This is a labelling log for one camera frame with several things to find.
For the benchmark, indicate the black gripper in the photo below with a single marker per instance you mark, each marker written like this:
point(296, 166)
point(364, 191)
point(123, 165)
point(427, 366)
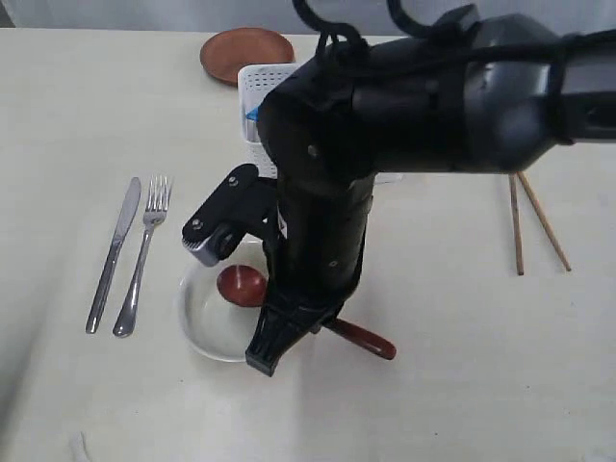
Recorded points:
point(289, 313)

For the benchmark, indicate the brown wooden spoon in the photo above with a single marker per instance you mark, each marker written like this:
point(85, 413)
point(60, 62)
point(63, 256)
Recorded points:
point(246, 287)

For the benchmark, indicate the grey ceramic bowl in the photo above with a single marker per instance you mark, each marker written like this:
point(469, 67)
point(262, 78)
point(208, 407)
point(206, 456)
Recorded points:
point(213, 326)

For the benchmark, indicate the silver fork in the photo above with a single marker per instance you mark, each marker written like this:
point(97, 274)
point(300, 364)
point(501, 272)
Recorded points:
point(155, 213)

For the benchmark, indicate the blue chips bag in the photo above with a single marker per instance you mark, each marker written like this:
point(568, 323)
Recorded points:
point(253, 114)

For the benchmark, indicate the silver table knife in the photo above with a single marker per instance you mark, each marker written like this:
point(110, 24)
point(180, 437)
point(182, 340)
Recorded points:
point(128, 210)

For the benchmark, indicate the wooden chopstick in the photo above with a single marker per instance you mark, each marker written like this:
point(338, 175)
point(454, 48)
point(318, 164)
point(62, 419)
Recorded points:
point(516, 226)
point(531, 195)

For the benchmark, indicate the brown wooden plate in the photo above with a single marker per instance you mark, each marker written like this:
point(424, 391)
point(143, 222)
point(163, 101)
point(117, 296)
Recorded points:
point(223, 55)

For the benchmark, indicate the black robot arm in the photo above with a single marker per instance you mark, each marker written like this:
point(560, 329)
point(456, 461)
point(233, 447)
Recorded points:
point(492, 101)

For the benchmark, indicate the white plastic woven basket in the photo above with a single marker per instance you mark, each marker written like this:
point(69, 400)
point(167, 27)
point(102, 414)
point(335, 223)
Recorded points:
point(255, 81)

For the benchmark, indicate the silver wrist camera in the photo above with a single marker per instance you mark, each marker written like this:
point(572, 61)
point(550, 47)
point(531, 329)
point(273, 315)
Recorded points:
point(242, 204)

